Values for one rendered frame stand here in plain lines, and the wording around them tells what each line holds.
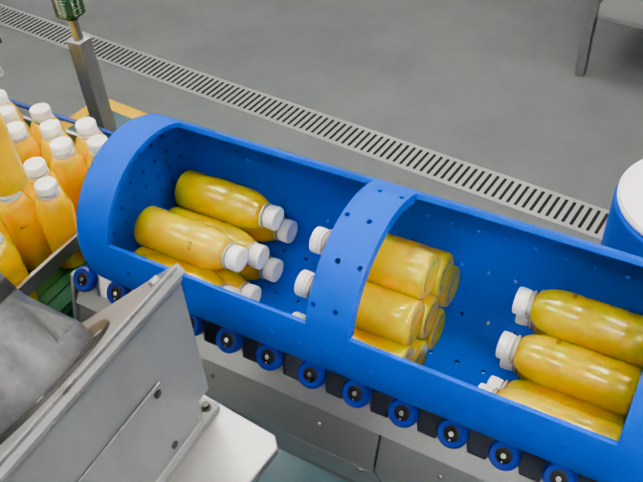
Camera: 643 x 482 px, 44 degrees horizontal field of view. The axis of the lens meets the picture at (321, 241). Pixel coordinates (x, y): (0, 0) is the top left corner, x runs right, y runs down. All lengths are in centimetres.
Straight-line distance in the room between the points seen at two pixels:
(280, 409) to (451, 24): 301
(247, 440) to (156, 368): 17
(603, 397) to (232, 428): 47
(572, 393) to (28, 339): 68
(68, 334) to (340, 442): 59
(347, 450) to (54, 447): 62
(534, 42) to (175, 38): 173
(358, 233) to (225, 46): 301
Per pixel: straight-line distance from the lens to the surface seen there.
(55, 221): 147
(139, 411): 81
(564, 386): 110
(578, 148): 328
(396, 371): 102
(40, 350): 76
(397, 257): 107
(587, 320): 109
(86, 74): 185
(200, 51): 397
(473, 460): 117
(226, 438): 93
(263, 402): 130
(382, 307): 107
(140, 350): 77
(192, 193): 129
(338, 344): 104
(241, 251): 118
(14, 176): 136
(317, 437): 128
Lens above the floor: 192
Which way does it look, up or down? 43 degrees down
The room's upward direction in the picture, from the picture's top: 5 degrees counter-clockwise
